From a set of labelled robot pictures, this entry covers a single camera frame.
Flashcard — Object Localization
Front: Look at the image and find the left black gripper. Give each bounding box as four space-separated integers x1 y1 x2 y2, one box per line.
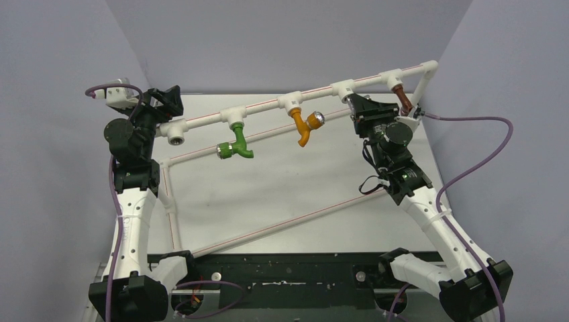
121 89 184 158

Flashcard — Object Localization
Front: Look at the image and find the chrome metal faucet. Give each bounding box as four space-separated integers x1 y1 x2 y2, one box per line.
346 96 356 115

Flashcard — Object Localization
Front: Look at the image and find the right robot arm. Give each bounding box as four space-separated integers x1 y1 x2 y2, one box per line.
345 94 513 321

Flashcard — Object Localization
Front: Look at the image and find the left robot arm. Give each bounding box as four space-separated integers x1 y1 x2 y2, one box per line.
85 83 199 321

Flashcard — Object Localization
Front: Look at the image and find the brown plastic faucet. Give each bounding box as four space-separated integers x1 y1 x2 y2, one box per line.
391 84 414 116

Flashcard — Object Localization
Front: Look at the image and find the orange plastic faucet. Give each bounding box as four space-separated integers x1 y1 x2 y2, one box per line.
289 107 325 147

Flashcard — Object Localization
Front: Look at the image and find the green plastic faucet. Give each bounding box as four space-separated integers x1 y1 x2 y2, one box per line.
216 122 254 160

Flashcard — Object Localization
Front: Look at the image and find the white PVC pipe frame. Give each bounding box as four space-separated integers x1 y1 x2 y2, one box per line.
158 60 439 262

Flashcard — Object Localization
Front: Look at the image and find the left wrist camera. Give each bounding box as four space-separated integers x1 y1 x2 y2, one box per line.
88 77 142 110

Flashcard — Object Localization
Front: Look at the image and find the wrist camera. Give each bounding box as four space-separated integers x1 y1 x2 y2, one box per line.
88 77 142 110
395 104 424 132

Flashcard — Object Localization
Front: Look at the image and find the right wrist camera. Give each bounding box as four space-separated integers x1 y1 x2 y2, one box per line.
395 104 424 132

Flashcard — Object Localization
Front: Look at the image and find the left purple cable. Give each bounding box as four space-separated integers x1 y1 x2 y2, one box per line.
85 83 150 322

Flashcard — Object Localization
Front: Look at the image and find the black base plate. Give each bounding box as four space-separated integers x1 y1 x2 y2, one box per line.
170 252 448 320

